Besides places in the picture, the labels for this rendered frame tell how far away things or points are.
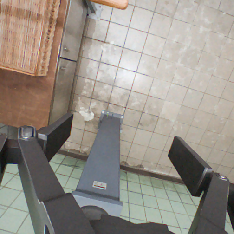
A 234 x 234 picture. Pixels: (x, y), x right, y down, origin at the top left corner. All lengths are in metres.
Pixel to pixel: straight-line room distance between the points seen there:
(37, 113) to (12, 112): 0.20
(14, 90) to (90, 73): 0.75
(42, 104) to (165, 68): 1.24
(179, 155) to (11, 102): 1.27
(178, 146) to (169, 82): 1.55
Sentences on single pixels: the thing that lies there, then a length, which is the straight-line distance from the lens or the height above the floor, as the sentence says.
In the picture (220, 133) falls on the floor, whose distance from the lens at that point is 2.15.
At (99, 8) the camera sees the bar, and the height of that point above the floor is 0.01.
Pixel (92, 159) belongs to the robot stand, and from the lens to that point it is 0.85.
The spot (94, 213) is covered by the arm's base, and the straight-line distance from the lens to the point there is 0.64.
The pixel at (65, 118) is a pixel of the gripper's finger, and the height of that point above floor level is 1.48.
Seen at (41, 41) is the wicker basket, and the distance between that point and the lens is 1.03.
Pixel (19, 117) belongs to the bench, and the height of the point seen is 0.58.
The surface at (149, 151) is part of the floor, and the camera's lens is 1.91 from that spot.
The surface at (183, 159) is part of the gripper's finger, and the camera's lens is 0.17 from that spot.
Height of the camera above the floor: 1.63
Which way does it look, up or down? 74 degrees down
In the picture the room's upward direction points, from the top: 176 degrees counter-clockwise
